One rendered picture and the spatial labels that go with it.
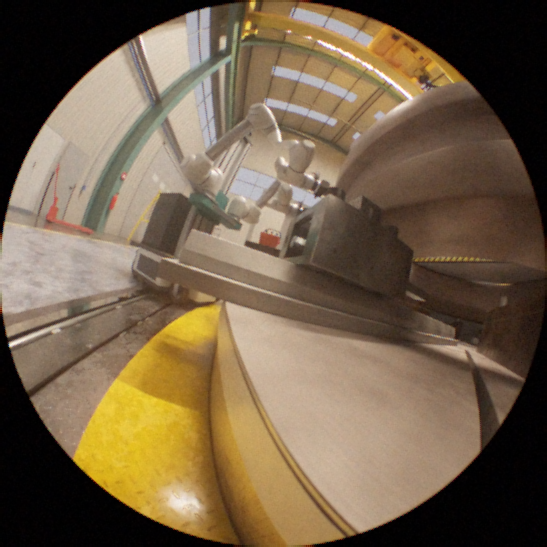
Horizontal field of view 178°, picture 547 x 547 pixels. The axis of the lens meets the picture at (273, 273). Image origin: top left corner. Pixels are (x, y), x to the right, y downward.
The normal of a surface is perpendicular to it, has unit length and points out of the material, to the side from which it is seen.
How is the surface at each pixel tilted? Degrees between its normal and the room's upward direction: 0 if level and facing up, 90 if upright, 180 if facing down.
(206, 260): 90
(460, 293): 90
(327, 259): 90
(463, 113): 180
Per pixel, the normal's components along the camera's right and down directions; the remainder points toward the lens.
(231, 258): 0.32, -0.25
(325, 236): 0.23, 0.04
